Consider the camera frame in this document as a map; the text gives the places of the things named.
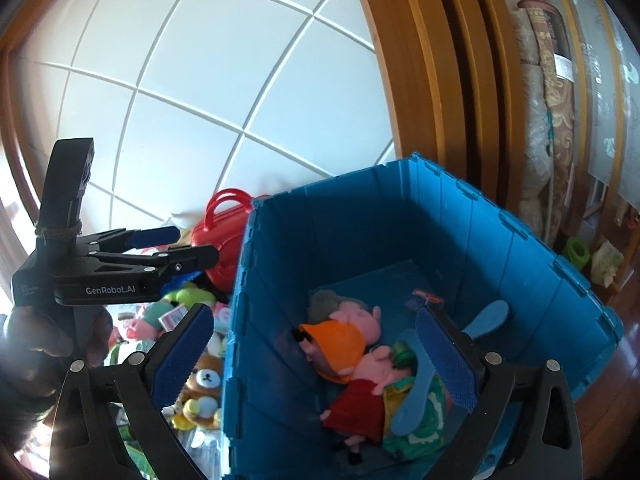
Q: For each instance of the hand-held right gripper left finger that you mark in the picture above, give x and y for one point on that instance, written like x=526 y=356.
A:
x=182 y=355

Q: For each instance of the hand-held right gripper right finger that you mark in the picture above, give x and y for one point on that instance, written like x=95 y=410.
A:
x=447 y=360

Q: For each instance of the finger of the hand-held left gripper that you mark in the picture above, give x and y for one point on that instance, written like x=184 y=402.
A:
x=155 y=234
x=190 y=257

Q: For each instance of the green snack bag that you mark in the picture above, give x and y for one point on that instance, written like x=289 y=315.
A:
x=420 y=430

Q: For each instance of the pig plush red dress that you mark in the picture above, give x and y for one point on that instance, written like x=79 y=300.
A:
x=360 y=405

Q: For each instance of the pig plush orange dress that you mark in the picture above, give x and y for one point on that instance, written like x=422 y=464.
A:
x=335 y=345

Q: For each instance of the blue plastic crate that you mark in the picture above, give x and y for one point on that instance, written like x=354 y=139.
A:
x=350 y=220

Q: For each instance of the person's left hand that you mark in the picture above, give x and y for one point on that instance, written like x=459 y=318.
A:
x=45 y=345

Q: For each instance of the brown bear plush toy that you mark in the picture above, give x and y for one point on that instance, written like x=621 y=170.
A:
x=202 y=380

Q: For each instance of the red bear-embossed carry case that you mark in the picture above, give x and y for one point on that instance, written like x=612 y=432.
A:
x=220 y=240

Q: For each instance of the green round plush toy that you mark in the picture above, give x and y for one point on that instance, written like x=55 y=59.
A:
x=187 y=295

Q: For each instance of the pig plush teal dress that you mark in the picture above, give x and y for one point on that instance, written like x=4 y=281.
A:
x=140 y=327

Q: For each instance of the green rolled mat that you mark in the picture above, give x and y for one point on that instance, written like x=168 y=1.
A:
x=579 y=254

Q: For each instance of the rolled patterned rugs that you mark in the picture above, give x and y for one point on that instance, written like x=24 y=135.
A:
x=545 y=110

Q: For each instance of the wooden frame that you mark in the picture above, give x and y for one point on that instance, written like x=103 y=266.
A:
x=430 y=70
x=12 y=125

